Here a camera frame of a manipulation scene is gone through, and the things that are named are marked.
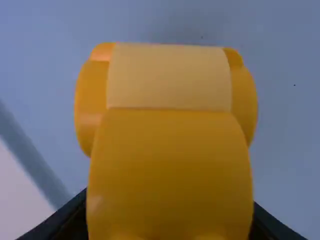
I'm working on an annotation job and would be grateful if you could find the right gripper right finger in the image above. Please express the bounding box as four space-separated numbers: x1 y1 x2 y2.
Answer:
251 199 310 240

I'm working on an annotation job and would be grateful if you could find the blue mat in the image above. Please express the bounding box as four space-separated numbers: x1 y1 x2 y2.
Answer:
0 0 320 233

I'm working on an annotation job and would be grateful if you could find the yellow toy car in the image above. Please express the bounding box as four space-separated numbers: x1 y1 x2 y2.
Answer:
74 41 260 240

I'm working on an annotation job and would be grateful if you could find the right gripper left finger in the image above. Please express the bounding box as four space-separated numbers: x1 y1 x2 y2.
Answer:
14 186 88 240

